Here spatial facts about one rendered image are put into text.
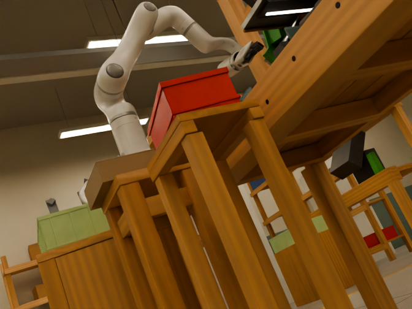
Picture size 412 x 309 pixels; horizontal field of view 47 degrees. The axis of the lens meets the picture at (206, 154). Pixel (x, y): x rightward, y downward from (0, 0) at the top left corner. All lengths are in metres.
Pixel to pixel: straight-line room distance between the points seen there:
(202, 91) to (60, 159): 7.87
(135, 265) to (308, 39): 1.04
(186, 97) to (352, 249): 1.29
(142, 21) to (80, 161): 7.15
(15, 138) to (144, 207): 7.66
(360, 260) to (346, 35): 1.33
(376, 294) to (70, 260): 1.35
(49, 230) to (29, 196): 6.58
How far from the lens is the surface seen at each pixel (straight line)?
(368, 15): 1.20
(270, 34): 1.87
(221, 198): 1.20
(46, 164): 9.07
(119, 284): 2.11
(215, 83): 1.38
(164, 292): 1.61
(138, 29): 2.17
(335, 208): 2.36
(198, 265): 1.44
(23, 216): 8.67
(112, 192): 1.77
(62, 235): 2.22
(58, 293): 2.11
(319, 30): 1.32
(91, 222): 2.24
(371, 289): 2.35
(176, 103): 1.32
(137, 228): 1.64
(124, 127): 1.90
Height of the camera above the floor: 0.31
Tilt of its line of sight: 17 degrees up
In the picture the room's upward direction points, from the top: 23 degrees counter-clockwise
